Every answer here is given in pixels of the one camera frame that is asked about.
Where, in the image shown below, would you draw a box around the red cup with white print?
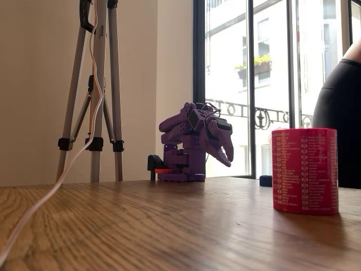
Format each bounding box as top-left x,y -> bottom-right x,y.
271,127 -> 340,216

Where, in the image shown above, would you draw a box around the ornate iron balcony railing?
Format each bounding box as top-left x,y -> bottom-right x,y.
205,98 -> 314,131

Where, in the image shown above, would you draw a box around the black orange table clamp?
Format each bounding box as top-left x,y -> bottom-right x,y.
147,154 -> 173,181

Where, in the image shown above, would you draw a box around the flower box with yellow flowers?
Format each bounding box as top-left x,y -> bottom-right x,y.
234,54 -> 273,81

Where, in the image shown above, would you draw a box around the person in black clothes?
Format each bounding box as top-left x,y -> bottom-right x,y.
312,36 -> 361,190

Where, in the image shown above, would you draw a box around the robot arm wires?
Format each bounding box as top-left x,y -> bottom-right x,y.
201,102 -> 222,125

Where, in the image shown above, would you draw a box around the dark window frame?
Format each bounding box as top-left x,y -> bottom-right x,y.
193,0 -> 361,180

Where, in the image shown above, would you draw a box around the grey camera tripod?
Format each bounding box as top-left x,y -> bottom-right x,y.
55,0 -> 125,183

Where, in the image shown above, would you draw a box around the white cable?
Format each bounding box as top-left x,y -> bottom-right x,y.
0,0 -> 104,265

